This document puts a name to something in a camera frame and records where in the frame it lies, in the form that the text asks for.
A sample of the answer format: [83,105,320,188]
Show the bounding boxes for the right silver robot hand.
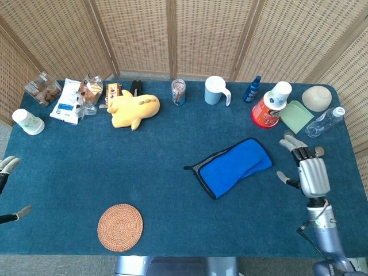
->
[276,135,331,199]

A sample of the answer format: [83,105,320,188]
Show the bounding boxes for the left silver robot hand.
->
[0,156,33,224]

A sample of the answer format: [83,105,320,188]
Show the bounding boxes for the grey and blue cloth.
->
[183,137,274,200]

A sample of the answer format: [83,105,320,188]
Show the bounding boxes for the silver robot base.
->
[114,255,240,276]

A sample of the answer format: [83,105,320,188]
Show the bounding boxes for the paper cup green print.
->
[11,108,45,136]

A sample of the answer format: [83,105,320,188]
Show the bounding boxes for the clear plastic water bottle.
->
[305,106,346,139]

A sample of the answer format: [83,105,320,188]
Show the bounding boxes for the light green plastic tray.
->
[279,100,315,135]

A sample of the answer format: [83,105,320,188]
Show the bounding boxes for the beige bowl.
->
[301,85,333,113]

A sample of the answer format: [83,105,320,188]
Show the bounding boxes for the red instant noodle cup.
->
[251,94,281,129]

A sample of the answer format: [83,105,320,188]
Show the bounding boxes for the clear plastic cookie box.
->
[24,71,63,108]

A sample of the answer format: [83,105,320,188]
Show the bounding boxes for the white and blue snack packet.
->
[49,78,82,126]

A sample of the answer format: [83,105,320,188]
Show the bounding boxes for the paper cup blue flowers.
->
[263,80,293,110]

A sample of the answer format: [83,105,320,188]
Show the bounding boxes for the blue spray bottle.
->
[243,75,262,104]

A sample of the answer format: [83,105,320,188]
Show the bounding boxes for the blue carpet table cover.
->
[0,79,368,258]

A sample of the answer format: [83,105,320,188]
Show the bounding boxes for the clear bag of pastries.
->
[77,74,104,116]

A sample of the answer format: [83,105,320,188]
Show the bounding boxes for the red and yellow snack box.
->
[105,83,123,106]

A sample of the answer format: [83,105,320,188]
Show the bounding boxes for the round woven rattan coaster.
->
[97,203,144,253]

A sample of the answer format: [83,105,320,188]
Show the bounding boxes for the yellow plush toy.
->
[106,89,161,132]

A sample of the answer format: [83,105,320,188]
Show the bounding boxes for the clear jar with sticks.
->
[171,79,187,106]

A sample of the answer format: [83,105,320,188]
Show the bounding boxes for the woven bamboo folding screen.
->
[0,0,368,199]

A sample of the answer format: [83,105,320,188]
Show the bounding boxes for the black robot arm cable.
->
[297,201,334,264]

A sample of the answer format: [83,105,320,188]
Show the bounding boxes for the light blue mug white handle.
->
[204,75,232,107]

